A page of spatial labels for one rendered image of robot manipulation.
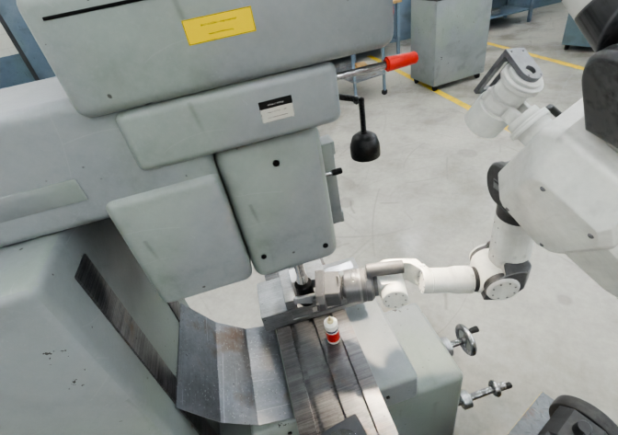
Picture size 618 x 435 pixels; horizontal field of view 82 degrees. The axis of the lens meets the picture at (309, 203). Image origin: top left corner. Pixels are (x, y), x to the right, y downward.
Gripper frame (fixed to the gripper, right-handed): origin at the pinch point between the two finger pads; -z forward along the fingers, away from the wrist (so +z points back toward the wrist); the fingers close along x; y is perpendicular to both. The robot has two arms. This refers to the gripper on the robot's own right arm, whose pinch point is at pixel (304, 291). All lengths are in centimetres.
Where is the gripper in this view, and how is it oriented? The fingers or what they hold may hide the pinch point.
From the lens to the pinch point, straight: 99.7
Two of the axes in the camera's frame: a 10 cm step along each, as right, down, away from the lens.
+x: 0.0, 5.9, -8.1
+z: 9.9, -1.3, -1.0
